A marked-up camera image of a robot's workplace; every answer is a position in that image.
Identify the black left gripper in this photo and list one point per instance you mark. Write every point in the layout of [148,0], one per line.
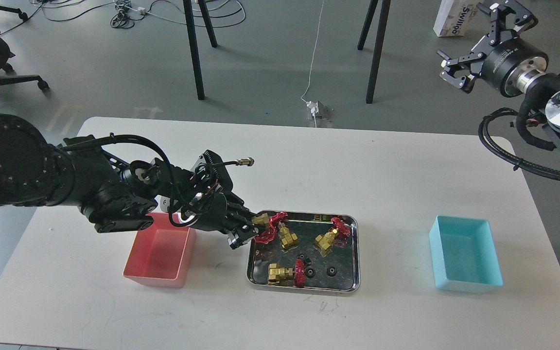
[217,215]

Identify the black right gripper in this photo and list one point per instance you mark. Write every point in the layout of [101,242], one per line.
[511,58]

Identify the brass valve red handle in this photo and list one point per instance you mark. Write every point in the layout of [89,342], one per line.
[268,228]

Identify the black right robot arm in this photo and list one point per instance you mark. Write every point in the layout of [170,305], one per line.
[537,121]

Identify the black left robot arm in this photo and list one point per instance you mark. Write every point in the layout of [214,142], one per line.
[115,180]

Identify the white cardboard box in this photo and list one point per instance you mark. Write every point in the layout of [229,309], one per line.
[454,17]

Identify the brass valve top middle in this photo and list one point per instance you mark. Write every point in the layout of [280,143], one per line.
[288,239]

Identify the brass valve bottom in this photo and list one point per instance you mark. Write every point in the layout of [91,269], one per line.
[277,274]

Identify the pink plastic box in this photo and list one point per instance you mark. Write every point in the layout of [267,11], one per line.
[161,254]

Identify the brass valve top right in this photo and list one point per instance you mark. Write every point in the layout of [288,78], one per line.
[337,235]

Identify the blue plastic box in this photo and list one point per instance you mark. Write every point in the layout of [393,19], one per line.
[464,255]

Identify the shiny metal tray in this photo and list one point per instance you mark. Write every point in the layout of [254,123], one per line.
[306,252]

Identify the black stand leg right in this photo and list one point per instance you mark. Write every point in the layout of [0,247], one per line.
[380,34]

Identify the white power adapter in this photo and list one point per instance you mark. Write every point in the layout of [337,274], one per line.
[318,110]

